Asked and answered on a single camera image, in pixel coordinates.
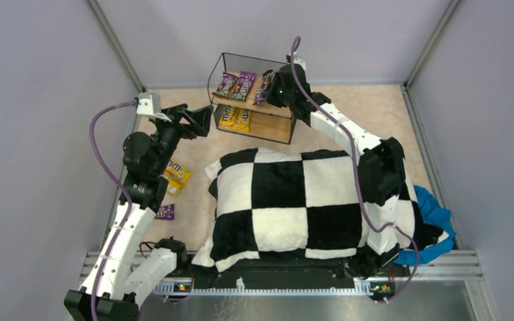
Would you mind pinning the purple candy bag shelf right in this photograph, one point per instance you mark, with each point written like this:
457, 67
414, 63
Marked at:
243, 86

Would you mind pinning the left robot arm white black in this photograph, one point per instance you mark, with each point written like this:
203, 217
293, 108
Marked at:
114, 289

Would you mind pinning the purple candy bag shelf left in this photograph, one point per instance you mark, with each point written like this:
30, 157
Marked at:
224, 89

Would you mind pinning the yellow candy bag shelf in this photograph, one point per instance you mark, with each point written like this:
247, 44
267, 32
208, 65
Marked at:
229, 116
242, 122

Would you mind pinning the blue cloth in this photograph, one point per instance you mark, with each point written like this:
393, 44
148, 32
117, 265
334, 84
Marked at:
428, 225

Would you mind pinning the purple candy bag near base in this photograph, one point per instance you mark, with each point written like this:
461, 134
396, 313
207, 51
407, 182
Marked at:
166, 212

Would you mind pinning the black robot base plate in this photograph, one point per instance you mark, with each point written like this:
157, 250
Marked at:
284, 272

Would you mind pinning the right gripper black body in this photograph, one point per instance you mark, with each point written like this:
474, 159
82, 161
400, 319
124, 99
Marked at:
276, 88

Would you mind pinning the yellow candy bag shelf left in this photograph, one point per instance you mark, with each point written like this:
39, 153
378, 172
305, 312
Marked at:
229, 116

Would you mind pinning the purple candy bag shelf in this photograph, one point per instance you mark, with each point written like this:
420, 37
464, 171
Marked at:
224, 89
243, 86

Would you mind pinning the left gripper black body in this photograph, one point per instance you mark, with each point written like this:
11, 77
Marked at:
184, 120

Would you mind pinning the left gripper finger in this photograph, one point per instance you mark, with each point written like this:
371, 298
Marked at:
199, 115
191, 131

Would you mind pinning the purple brown candy bag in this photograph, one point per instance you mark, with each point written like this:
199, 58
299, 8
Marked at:
266, 79

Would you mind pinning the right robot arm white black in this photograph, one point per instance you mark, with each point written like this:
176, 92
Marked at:
378, 164

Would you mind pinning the yellow candy bag shelf right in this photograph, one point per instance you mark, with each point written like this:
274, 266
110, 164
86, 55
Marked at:
242, 122

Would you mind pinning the yellow candy bag on table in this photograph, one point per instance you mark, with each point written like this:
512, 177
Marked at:
177, 172

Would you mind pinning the black white checkered pillow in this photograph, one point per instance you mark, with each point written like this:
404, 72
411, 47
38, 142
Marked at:
269, 203

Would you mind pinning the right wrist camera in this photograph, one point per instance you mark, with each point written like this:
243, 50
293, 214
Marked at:
296, 60

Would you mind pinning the black wire wooden shelf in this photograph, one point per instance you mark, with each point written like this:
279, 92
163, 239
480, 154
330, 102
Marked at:
267, 122

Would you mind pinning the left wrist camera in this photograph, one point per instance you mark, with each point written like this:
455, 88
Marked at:
149, 105

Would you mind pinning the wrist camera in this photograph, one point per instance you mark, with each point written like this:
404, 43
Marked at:
296, 60
149, 105

